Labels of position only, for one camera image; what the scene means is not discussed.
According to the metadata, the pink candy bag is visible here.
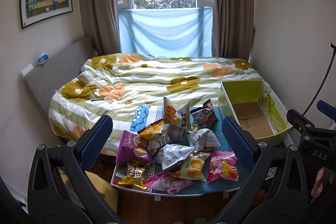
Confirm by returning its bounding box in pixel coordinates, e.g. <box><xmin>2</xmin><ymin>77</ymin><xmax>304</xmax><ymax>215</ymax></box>
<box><xmin>145</xmin><ymin>171</ymin><xmax>195</xmax><ymax>194</ymax></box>
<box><xmin>207</xmin><ymin>151</ymin><xmax>239</xmax><ymax>184</ymax></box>

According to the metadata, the dark maroon snack bag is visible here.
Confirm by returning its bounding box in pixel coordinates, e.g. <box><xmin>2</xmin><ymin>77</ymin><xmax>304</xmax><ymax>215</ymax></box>
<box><xmin>190</xmin><ymin>99</ymin><xmax>218</xmax><ymax>129</ymax></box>

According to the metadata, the orange white cake bag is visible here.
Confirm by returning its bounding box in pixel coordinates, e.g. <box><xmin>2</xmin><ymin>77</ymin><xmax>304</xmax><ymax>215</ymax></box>
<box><xmin>172</xmin><ymin>152</ymin><xmax>211</xmax><ymax>181</ymax></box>

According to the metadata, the gold Pillows chocolate bag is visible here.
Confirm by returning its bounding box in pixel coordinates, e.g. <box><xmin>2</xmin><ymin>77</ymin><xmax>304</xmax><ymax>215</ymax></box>
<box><xmin>118</xmin><ymin>161</ymin><xmax>148</xmax><ymax>190</ymax></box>

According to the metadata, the translucent white packet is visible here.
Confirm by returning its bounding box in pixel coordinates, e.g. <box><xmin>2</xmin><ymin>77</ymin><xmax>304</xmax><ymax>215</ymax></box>
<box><xmin>166</xmin><ymin>123</ymin><xmax>186</xmax><ymax>142</ymax></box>

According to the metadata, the white cheese fries bag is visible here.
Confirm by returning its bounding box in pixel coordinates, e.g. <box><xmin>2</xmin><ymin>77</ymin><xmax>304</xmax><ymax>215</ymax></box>
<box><xmin>163</xmin><ymin>97</ymin><xmax>191</xmax><ymax>130</ymax></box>

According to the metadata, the grey newsprint snack bag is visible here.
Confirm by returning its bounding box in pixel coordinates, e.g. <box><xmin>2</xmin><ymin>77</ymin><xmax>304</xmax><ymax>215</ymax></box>
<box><xmin>154</xmin><ymin>144</ymin><xmax>195</xmax><ymax>170</ymax></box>

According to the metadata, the purple snack bag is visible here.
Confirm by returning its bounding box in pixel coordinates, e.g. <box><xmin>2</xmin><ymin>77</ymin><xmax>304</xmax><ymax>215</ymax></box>
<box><xmin>116</xmin><ymin>130</ymin><xmax>151</xmax><ymax>163</ymax></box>

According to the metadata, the yellow potato chip bag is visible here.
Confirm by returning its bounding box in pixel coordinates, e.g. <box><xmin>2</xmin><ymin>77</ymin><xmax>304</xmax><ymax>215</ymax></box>
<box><xmin>138</xmin><ymin>119</ymin><xmax>170</xmax><ymax>158</ymax></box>

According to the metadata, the person's right hand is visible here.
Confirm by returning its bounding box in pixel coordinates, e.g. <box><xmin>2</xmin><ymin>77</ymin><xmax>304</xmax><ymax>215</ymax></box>
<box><xmin>311</xmin><ymin>167</ymin><xmax>325</xmax><ymax>198</ymax></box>

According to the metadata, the green cardboard box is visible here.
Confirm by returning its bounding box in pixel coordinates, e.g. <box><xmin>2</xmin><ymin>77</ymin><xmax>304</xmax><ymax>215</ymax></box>
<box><xmin>218</xmin><ymin>80</ymin><xmax>292</xmax><ymax>146</ymax></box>

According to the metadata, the teal patterned table cloth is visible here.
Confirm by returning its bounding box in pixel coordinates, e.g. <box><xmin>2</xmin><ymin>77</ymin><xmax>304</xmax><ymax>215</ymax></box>
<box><xmin>111</xmin><ymin>105</ymin><xmax>277</xmax><ymax>197</ymax></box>

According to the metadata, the right brown curtain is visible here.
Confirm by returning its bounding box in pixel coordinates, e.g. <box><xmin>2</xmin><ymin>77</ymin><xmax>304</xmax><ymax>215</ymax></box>
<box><xmin>212</xmin><ymin>0</ymin><xmax>255</xmax><ymax>60</ymax></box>

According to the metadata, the grey headboard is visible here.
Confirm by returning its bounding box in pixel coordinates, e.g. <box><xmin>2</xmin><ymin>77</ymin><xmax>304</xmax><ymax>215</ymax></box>
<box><xmin>23</xmin><ymin>37</ymin><xmax>95</xmax><ymax>120</ymax></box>

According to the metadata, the floral striped duvet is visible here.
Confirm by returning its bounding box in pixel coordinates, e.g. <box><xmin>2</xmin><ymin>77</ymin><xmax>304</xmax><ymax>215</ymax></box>
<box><xmin>49</xmin><ymin>53</ymin><xmax>260</xmax><ymax>156</ymax></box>

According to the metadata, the light blue window cloth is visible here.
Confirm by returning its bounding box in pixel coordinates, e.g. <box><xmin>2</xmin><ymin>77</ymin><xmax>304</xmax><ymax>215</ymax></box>
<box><xmin>118</xmin><ymin>8</ymin><xmax>213</xmax><ymax>58</ymax></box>

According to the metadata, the black cable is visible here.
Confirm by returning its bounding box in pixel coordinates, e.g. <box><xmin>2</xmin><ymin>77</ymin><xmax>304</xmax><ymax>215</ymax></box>
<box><xmin>301</xmin><ymin>43</ymin><xmax>336</xmax><ymax>117</ymax></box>

